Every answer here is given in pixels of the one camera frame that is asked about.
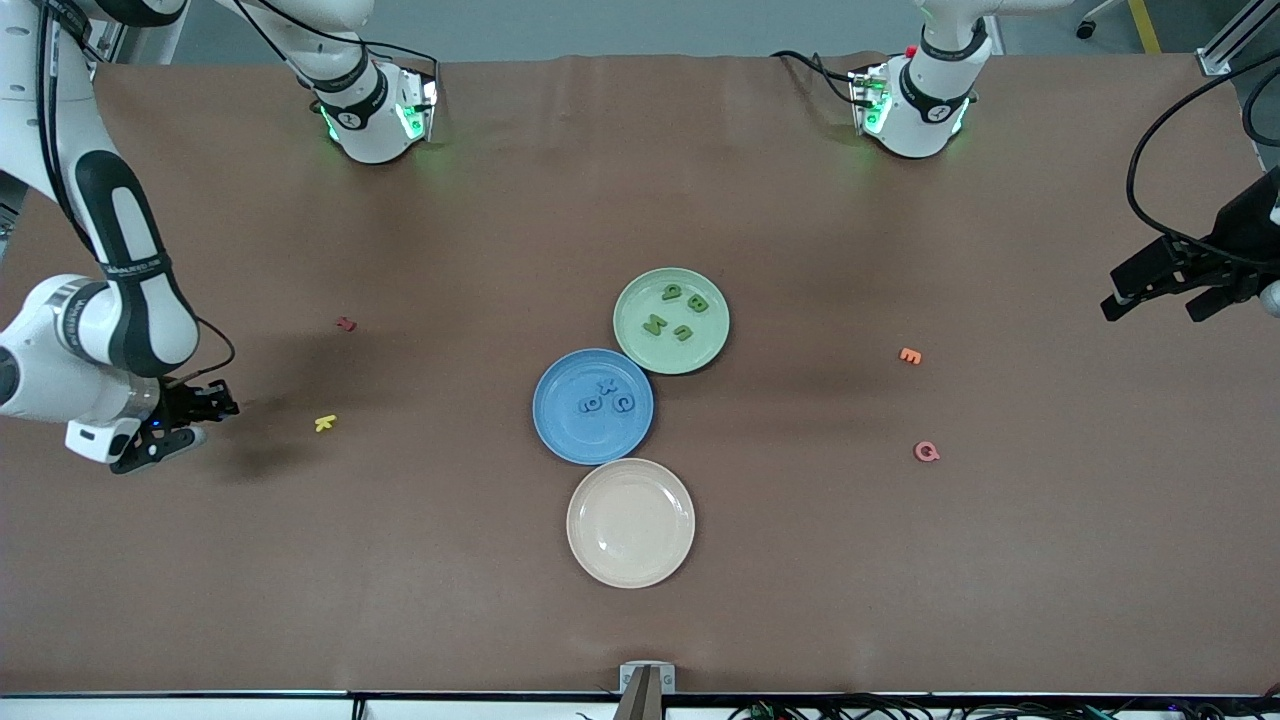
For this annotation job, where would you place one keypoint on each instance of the black chair caster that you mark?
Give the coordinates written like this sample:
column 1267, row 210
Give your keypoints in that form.
column 1086, row 30

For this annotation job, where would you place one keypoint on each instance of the pink foam letter Q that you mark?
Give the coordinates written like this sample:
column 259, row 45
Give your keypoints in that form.
column 926, row 452

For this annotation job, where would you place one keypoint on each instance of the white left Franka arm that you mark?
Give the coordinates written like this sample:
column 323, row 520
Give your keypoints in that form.
column 925, row 100

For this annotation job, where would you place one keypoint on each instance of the blue foam letter a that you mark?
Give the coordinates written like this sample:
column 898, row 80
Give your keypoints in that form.
column 590, row 404

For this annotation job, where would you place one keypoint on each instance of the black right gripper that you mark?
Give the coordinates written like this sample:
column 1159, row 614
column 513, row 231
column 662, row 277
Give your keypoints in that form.
column 183, row 401

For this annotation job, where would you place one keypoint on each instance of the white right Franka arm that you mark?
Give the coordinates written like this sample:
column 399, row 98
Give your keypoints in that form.
column 120, row 300

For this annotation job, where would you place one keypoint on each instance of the metal table edge bracket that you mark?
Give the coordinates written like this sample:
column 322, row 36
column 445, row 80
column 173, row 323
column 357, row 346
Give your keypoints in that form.
column 647, row 680

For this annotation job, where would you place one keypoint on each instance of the aluminium frame profile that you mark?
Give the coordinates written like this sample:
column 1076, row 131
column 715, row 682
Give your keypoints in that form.
column 1235, row 40

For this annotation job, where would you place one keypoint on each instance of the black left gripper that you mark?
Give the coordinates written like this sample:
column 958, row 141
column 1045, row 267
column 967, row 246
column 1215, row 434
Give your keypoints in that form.
column 1243, row 232

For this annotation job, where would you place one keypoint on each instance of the green foam letter q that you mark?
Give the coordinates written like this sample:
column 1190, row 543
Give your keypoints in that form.
column 671, row 293

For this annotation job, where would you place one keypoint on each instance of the blue round plate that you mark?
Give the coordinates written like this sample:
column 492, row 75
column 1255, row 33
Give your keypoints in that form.
column 590, row 440

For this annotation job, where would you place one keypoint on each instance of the beige round plate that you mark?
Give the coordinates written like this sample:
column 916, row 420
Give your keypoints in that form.
column 630, row 525

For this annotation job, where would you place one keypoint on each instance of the yellow foam letter k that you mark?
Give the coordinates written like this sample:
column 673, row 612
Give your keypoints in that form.
column 325, row 423

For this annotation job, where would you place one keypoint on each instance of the green round plate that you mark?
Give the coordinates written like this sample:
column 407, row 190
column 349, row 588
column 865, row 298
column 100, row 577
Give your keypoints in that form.
column 700, row 355

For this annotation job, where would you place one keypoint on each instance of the green foam letter N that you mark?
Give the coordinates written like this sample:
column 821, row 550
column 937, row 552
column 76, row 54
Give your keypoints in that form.
column 654, row 325

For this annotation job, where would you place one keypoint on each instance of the green foam letter B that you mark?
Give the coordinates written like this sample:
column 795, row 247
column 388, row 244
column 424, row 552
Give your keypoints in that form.
column 697, row 304

